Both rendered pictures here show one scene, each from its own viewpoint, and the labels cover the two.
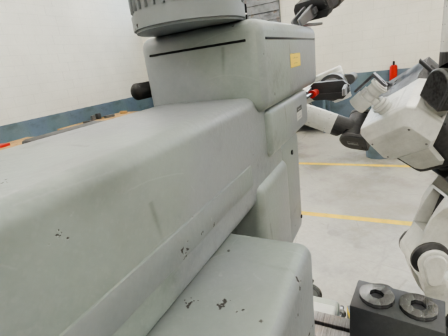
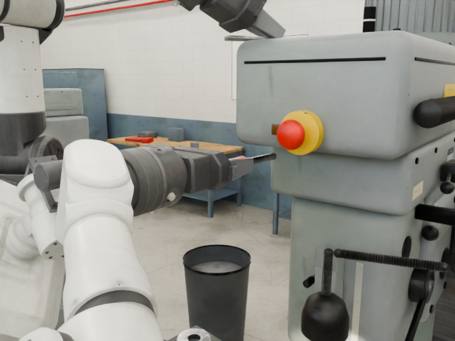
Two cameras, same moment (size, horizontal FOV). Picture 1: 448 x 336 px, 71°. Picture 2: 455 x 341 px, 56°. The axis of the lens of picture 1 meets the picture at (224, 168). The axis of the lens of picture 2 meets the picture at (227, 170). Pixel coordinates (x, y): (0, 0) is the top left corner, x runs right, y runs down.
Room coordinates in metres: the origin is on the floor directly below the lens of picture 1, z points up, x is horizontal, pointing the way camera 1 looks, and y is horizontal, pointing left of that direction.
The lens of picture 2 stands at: (1.63, -0.21, 1.83)
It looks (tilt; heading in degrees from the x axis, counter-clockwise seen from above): 12 degrees down; 189
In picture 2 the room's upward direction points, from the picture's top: straight up
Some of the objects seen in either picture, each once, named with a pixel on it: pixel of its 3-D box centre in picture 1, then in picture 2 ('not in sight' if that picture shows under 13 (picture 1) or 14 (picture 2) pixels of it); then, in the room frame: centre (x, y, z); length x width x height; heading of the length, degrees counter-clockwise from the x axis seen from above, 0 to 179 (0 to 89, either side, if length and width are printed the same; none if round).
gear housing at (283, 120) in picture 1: (246, 119); (368, 160); (0.80, -0.07, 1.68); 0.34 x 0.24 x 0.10; 151
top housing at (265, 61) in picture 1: (245, 65); (367, 91); (0.83, -0.09, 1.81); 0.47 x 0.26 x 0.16; 151
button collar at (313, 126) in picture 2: not in sight; (300, 132); (1.04, -0.21, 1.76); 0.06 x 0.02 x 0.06; 61
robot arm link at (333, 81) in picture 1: (331, 89); (172, 174); (1.05, -0.39, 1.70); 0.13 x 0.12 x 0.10; 61
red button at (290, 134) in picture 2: not in sight; (292, 134); (1.06, -0.22, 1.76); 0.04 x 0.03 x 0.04; 61
